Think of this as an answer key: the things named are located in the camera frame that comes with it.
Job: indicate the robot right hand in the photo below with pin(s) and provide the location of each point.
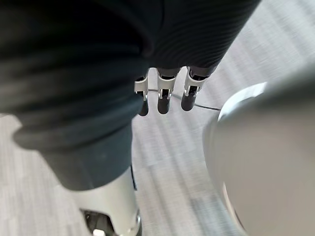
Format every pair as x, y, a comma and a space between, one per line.
81, 73

